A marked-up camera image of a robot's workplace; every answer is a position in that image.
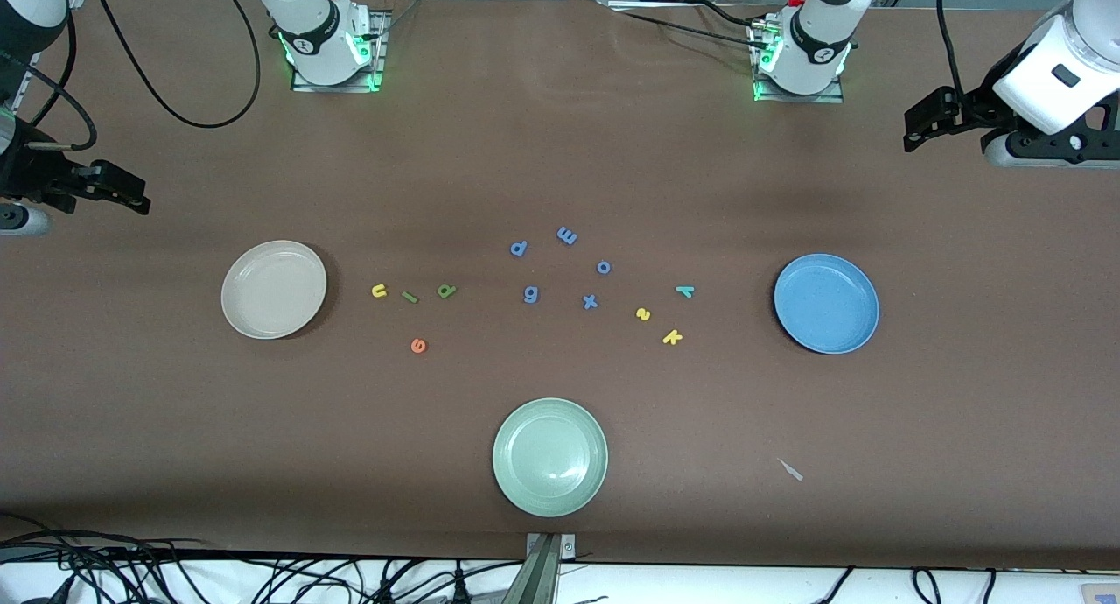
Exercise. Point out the brown table cover sheet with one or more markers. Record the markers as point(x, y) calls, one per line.
point(560, 149)

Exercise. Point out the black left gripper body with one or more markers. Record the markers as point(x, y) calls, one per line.
point(974, 108)

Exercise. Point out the orange letter e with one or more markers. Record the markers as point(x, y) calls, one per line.
point(418, 348)

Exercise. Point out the small white paper scrap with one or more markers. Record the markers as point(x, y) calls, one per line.
point(790, 469)

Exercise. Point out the blue letter g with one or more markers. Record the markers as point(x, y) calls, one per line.
point(531, 295)

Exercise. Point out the green letter p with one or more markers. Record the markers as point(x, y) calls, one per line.
point(447, 291)

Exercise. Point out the pale green plate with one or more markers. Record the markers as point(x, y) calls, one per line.
point(550, 457)

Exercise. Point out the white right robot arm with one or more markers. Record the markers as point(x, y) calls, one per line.
point(315, 35)

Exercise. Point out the aluminium profile beam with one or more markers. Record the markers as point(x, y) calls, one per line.
point(538, 578)

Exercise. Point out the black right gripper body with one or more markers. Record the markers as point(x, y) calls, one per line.
point(33, 174)

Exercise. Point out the yellow letter k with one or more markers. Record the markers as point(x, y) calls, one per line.
point(672, 337)

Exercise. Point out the blue plate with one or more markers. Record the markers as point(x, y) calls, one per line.
point(826, 304)

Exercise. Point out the blue letter m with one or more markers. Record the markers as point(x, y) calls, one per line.
point(567, 235)

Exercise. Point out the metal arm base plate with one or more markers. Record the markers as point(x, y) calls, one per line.
point(827, 97)
point(378, 61)

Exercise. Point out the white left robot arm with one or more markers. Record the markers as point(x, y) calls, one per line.
point(809, 35)

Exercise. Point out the beige brown plate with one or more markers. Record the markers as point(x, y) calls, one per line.
point(274, 289)

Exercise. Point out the small metal bracket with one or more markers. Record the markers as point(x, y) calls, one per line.
point(569, 547)

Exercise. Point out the blue letter p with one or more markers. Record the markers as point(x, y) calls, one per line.
point(519, 249)

